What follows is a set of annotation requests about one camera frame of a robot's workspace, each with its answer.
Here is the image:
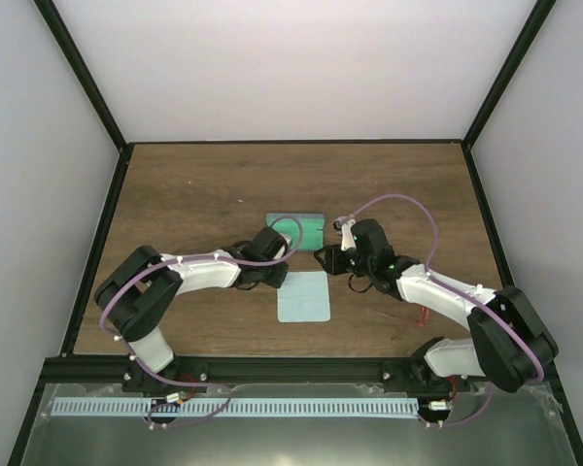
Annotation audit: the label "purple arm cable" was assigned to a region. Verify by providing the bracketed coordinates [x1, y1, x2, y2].
[334, 193, 546, 429]
[99, 216, 303, 431]

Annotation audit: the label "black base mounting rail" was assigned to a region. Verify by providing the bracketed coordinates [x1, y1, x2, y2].
[40, 354, 452, 396]

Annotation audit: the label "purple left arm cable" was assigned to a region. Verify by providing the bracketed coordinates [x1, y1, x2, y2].
[99, 216, 303, 431]

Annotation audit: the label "light blue slotted cable duct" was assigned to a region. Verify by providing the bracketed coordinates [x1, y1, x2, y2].
[51, 397, 419, 418]

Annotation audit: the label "black right frame post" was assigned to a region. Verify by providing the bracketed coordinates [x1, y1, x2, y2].
[463, 0, 558, 145]

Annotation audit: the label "light blue glasses case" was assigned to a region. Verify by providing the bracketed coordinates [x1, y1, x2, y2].
[265, 213, 326, 252]

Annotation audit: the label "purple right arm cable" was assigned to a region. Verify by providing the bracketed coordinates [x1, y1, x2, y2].
[334, 193, 546, 429]

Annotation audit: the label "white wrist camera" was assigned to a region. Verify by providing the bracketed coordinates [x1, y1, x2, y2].
[333, 216, 356, 251]
[280, 234, 292, 255]

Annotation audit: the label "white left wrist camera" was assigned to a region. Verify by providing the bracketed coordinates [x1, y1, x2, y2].
[280, 234, 292, 255]

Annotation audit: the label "black aluminium frame post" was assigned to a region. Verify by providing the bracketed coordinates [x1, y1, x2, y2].
[32, 0, 127, 147]

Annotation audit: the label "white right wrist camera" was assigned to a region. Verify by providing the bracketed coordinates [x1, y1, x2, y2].
[333, 216, 356, 251]

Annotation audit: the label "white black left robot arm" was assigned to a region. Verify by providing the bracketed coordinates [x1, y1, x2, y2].
[93, 226, 292, 392]

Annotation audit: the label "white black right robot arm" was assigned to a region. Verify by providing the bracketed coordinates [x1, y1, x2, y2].
[314, 219, 559, 393]

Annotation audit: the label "light blue cleaning cloth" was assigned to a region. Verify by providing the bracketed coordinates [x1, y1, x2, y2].
[277, 271, 331, 323]

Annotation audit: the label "red transparent sunglasses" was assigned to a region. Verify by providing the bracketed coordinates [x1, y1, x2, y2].
[364, 307, 429, 328]

